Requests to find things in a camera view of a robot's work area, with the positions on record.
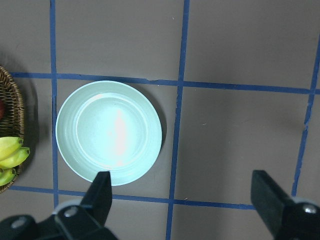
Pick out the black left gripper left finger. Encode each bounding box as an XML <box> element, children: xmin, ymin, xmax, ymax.
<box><xmin>55</xmin><ymin>171</ymin><xmax>112</xmax><ymax>229</ymax></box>

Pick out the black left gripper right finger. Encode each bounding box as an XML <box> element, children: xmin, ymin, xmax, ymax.
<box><xmin>250</xmin><ymin>170</ymin><xmax>320</xmax><ymax>240</ymax></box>

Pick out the light green plate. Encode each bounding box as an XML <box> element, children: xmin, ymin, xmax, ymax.
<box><xmin>55</xmin><ymin>81</ymin><xmax>163</xmax><ymax>186</ymax></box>

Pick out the yellow banana bunch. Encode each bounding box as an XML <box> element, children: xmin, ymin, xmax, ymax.
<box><xmin>0</xmin><ymin>136</ymin><xmax>30</xmax><ymax>187</ymax></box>

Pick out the wicker fruit basket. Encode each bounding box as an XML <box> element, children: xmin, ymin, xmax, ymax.
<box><xmin>0</xmin><ymin>65</ymin><xmax>25</xmax><ymax>194</ymax></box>

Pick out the red apple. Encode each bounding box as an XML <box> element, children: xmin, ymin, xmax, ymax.
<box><xmin>0</xmin><ymin>99</ymin><xmax>6</xmax><ymax>120</ymax></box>

